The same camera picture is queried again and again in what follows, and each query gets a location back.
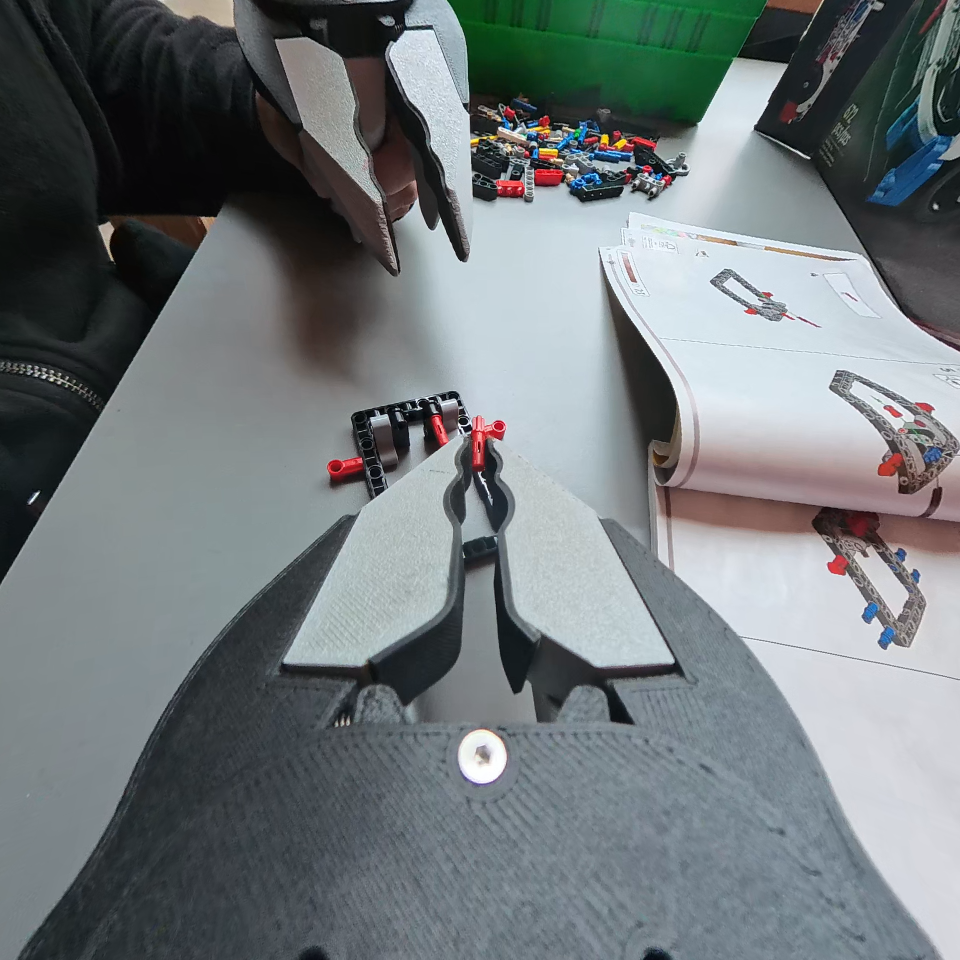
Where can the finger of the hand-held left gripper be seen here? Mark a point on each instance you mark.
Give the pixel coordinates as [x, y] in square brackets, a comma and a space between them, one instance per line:
[439, 127]
[330, 120]

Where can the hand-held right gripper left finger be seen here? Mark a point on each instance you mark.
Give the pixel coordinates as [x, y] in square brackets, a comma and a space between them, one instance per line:
[382, 585]

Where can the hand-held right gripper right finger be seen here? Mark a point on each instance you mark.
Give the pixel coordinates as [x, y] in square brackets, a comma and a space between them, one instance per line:
[577, 592]

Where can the black lego frame assembly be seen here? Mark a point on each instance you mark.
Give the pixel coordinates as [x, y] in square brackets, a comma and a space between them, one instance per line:
[390, 442]

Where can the red lego pin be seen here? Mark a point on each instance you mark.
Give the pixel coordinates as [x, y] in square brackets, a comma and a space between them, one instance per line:
[480, 439]

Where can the person's left forearm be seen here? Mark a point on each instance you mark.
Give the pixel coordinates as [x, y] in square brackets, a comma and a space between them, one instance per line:
[150, 97]

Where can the pile of lego pieces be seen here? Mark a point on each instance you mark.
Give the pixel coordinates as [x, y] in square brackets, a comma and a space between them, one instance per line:
[570, 157]

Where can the lego instruction booklet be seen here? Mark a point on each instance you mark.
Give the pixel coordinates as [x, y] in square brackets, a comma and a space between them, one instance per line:
[787, 390]

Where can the dark lego set box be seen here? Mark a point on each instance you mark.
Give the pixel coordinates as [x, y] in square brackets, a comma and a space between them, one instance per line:
[817, 75]

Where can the lego set box blue car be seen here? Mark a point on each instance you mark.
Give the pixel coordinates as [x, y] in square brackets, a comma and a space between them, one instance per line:
[915, 187]

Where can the person's left hand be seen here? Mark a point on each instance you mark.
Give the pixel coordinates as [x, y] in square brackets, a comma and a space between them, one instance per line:
[382, 150]

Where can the green plastic bin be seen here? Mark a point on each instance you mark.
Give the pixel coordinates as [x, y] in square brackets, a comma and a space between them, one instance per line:
[600, 52]

